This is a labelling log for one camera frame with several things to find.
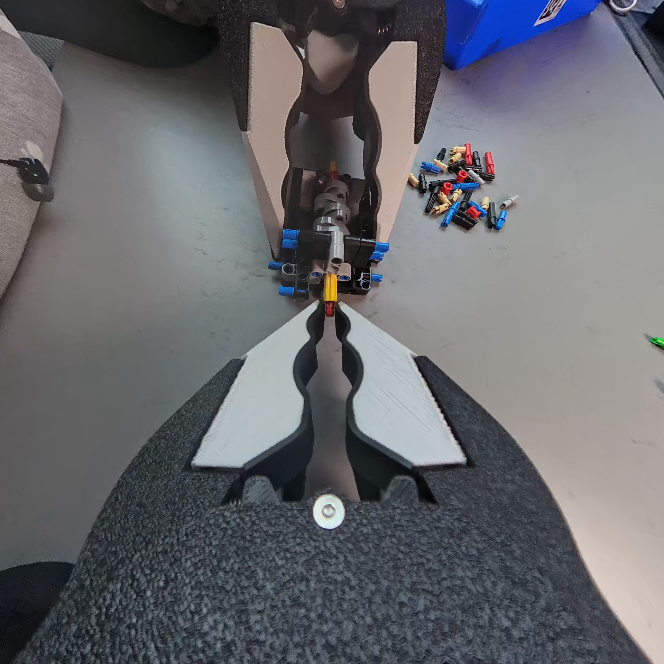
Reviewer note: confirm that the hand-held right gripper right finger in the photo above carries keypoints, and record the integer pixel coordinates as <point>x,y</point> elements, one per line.
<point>404,410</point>

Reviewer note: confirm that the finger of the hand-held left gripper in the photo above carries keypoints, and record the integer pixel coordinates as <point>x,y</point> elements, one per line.
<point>267,103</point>
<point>397,114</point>

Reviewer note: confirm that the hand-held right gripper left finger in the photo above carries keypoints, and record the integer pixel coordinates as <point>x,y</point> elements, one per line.
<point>259,404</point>

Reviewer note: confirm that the yellow toy axle red tip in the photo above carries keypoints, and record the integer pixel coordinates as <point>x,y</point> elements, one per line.
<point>330,288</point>

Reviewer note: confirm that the black toy brick gear assembly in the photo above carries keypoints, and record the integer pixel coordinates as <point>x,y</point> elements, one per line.
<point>311,241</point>

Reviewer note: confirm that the grey desk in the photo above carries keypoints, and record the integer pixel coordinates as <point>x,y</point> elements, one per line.
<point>155,233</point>

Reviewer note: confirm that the blue plastic bin with tag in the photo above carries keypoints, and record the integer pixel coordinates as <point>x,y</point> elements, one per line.
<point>498,31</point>

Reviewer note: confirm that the pile of toy connector pins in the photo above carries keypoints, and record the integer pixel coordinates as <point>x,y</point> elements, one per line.
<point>461,186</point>

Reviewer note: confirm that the grey printed sweatshirt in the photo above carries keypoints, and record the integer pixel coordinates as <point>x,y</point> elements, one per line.
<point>26,103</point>

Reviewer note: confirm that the green toy piece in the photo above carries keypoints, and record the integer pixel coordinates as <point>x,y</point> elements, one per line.
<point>656,341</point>

